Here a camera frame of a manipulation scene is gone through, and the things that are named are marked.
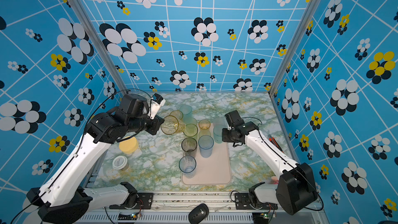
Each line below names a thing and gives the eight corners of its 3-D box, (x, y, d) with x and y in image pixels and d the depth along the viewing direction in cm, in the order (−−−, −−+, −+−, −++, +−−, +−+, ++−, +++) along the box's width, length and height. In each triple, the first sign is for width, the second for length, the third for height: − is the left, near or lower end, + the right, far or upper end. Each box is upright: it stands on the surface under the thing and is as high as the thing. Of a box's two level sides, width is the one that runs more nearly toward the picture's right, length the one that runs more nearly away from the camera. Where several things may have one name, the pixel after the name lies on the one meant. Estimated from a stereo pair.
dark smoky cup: (183, 159, 89) (181, 149, 78) (184, 148, 93) (182, 137, 83) (197, 159, 89) (196, 149, 78) (197, 148, 93) (196, 137, 83)
